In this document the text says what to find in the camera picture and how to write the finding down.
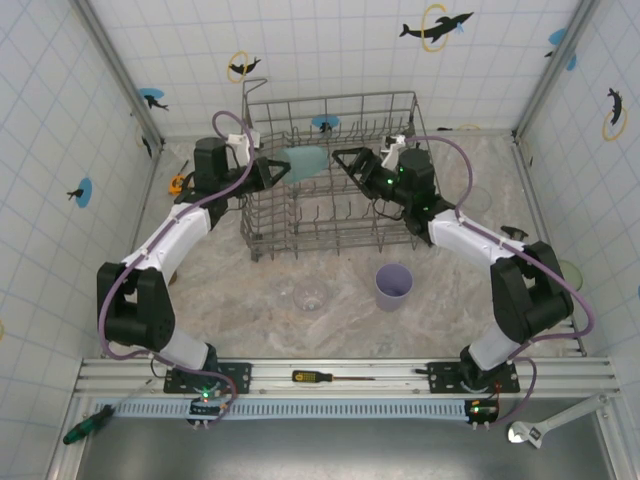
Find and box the aluminium mounting rail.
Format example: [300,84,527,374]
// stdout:
[74,357,621,399]

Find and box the clear round glass bowl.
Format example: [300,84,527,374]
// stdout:
[292,278,330,314]

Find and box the teal plastic cup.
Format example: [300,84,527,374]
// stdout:
[277,144,329,185]

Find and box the aluminium frame post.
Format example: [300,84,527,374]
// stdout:
[74,0,166,151]
[513,0,601,141]

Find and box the silver adjustable wrench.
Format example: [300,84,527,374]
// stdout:
[506,393,612,450]

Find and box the black seahorse yellow ring sticker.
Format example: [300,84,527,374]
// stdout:
[602,87,629,141]

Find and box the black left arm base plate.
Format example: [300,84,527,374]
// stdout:
[163,360,253,395]

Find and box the blue oval diver sticker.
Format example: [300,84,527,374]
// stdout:
[67,178,94,208]

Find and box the pale slotted cable duct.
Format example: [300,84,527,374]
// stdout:
[94,399,474,421]

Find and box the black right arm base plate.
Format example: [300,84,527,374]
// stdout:
[427,360,521,396]

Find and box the blue oval shark sticker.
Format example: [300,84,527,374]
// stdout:
[138,87,170,112]

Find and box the black dolphins yellow ring sticker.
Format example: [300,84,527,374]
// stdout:
[398,3,475,54]

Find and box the black orca yellow ring sticker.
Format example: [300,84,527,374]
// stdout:
[227,49,262,81]

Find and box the grey wire dish rack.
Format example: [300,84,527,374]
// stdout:
[239,78,436,264]

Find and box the blue oval black fish sticker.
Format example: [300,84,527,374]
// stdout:
[310,114,341,135]

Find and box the lavender plastic cup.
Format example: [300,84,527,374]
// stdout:
[374,263,415,312]

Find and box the black and yellow screwdriver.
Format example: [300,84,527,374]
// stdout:
[291,369,377,385]

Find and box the green handled screwdriver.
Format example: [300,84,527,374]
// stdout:
[62,382,154,446]

